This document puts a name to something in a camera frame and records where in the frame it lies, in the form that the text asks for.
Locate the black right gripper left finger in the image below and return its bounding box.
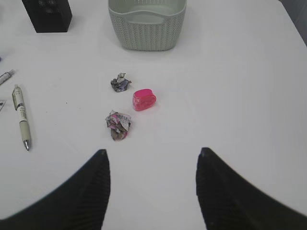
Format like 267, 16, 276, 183
0, 149, 110, 230

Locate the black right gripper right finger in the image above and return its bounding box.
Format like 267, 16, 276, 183
196, 148, 307, 230

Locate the pink white paper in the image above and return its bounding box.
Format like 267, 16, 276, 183
105, 110, 131, 141

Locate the grey blue paper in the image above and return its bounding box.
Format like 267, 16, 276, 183
110, 73, 132, 92

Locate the pink pencil sharpener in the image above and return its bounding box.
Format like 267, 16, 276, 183
132, 89, 156, 111

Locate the beige green pen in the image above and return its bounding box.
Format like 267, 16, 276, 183
12, 84, 31, 151

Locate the grey white pen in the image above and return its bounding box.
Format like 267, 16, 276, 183
0, 69, 15, 85

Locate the green woven plastic basket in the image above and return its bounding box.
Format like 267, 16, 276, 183
108, 0, 187, 51

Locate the black mesh pen holder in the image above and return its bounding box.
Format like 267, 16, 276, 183
22, 0, 72, 33

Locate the clear plastic ruler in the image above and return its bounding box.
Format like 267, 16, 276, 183
0, 100, 6, 111

